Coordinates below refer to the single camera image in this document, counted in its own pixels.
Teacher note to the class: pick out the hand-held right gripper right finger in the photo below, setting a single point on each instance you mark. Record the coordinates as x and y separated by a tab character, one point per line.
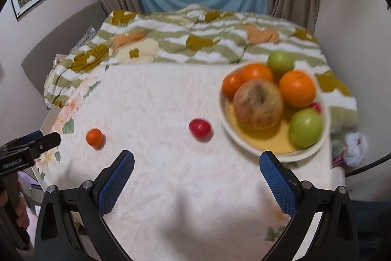
278	181

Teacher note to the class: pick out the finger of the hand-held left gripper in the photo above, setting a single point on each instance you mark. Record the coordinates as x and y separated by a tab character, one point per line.
47	143
27	137

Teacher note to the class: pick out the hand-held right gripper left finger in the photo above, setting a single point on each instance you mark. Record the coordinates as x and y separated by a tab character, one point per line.
114	181

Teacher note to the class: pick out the cream bowl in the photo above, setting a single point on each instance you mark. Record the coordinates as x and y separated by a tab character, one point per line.
268	141

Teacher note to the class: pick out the large green apple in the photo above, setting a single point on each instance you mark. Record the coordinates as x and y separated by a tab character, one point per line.
305	128

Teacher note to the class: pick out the large reddish cracked apple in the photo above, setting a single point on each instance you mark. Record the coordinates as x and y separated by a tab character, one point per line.
258	105

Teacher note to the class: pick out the small red tomato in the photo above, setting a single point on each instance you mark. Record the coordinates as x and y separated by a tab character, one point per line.
316	107
200	128

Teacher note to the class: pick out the large orange mandarin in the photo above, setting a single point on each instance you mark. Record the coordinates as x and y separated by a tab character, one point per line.
297	89

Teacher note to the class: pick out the small green apple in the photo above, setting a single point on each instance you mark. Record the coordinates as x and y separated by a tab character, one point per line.
279	62

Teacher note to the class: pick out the person's left hand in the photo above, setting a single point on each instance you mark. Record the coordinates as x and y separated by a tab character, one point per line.
23	209

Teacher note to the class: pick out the small orange mandarin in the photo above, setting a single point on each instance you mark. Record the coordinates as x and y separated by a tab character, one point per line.
230	85
94	137

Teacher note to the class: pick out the white plastic bag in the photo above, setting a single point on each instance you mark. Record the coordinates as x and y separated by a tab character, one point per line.
354	148

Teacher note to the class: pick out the white floral tablecloth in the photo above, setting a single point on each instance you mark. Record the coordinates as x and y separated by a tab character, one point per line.
168	96

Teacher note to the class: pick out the person's dark trousers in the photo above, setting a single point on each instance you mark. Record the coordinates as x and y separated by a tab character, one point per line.
369	224

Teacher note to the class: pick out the grey padded headboard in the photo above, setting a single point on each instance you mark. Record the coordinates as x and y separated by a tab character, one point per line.
61	34

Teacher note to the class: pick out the grey patterned pillow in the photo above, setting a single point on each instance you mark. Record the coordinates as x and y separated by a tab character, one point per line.
88	34

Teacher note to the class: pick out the striped floral blanket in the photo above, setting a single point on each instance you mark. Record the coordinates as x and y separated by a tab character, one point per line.
213	34

